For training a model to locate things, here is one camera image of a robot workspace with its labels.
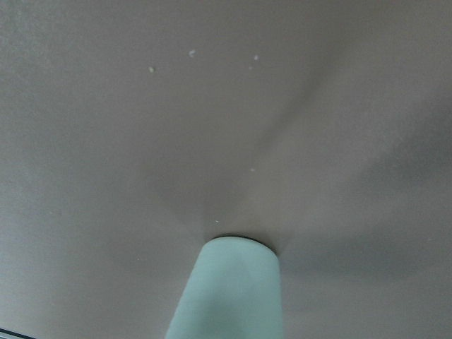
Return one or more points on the green plastic cup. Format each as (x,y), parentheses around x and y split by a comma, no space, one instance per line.
(233,291)

